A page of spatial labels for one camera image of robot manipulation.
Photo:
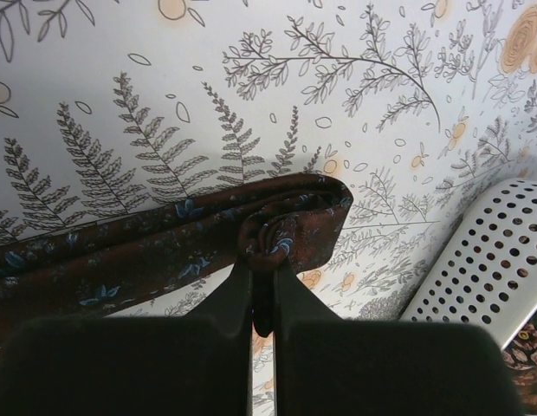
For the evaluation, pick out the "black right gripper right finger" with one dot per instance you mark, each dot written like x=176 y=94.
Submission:
x=327 y=365

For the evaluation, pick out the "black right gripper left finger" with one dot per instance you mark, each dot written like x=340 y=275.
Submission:
x=195 y=364

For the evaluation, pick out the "brown blue floral tie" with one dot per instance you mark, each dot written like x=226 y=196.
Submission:
x=105 y=268

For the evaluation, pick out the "dark floral ties in basket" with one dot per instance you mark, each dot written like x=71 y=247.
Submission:
x=521 y=358

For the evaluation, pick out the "white perforated plastic basket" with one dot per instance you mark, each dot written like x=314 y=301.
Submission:
x=487 y=272

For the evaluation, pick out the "floral patterned table mat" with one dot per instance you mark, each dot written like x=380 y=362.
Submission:
x=112 y=108

